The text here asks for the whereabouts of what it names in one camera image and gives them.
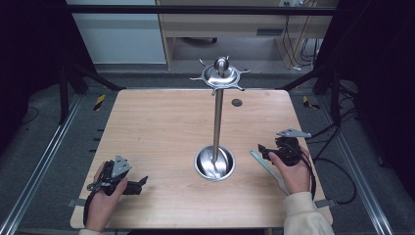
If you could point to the white cabinet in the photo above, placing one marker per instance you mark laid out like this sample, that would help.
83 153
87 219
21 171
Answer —
120 39

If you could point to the light wooden desk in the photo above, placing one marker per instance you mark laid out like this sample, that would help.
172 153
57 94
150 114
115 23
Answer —
221 24

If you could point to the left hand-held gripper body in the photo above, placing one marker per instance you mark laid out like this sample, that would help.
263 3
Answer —
118 167

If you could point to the dark round table cap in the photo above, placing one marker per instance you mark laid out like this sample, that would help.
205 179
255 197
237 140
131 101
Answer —
237 102

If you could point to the yellow black floor tape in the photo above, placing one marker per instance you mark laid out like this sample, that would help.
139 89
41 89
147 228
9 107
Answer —
99 102
308 103

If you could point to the black horizontal frame bar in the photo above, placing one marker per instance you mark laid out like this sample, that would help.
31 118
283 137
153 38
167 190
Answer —
195 9

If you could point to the person's right hand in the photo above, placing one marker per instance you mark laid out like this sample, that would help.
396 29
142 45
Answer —
295 178

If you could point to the grey table edge bracket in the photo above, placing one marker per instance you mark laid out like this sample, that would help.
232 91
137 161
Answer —
75 203
325 203

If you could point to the person's left hand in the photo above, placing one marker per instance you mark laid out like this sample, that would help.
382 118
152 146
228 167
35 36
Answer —
102 209

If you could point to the steel utensil stand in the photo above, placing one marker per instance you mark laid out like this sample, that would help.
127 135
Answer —
217 124

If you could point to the light blue spatula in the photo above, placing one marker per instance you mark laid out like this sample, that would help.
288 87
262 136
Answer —
264 164

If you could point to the black frame strut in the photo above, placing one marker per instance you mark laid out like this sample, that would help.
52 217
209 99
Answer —
334 94
63 98

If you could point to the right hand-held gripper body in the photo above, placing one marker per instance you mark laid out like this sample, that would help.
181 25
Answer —
288 150

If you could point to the aluminium floor rail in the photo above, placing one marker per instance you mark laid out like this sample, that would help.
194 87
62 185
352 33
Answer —
362 182
39 163

